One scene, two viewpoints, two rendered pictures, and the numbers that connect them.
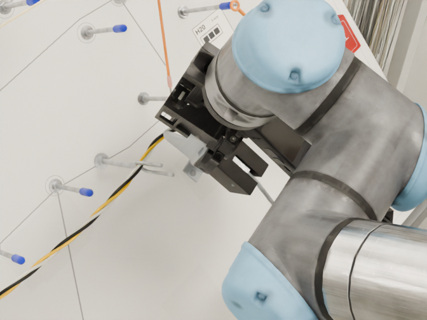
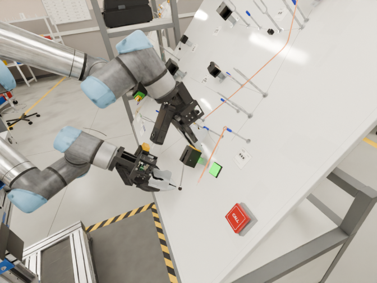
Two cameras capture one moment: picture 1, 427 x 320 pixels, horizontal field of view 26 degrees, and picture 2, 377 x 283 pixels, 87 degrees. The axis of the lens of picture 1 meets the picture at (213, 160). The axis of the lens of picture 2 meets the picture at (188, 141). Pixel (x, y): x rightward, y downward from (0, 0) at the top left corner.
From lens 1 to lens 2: 102 cm
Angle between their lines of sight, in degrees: 75
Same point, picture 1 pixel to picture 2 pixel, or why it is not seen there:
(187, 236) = not seen: hidden behind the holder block
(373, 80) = (111, 63)
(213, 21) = (246, 155)
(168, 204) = not seen: hidden behind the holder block
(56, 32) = (237, 102)
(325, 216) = (93, 59)
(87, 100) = (221, 119)
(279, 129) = (160, 115)
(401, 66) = not seen: outside the picture
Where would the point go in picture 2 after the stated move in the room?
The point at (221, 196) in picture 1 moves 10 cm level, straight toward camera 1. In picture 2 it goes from (196, 174) to (173, 166)
